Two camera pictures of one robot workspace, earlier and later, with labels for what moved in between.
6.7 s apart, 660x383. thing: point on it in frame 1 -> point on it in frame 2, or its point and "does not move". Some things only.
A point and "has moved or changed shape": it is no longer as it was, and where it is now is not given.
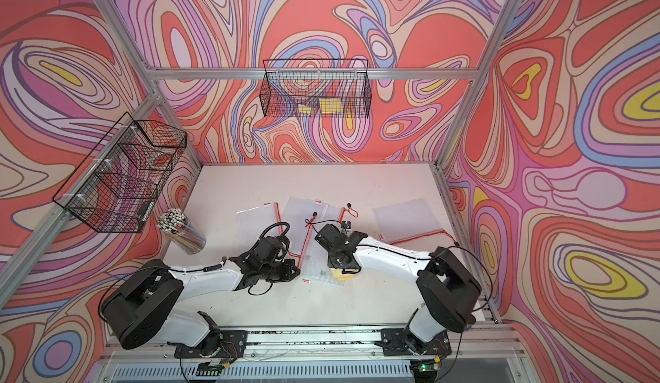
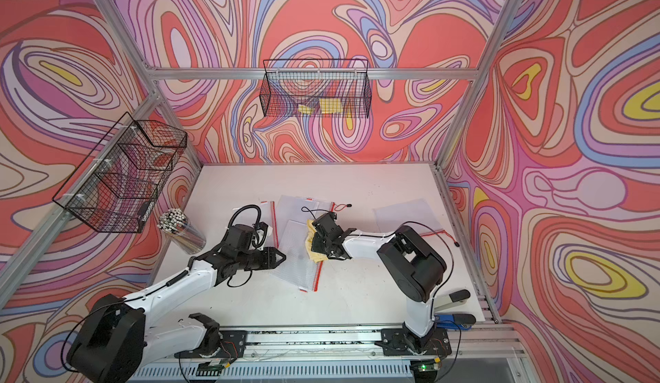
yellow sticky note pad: [331, 105] does not move
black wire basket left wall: [111, 191] does not move
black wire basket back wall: [315, 87] does not move
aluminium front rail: [215, 345] does not move
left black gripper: [290, 265] -> [270, 259]
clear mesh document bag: [297, 218] has moved or changed shape
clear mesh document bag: [406, 221] does not move
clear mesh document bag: [315, 264] has moved or changed shape
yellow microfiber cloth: [337, 273] -> [308, 239]
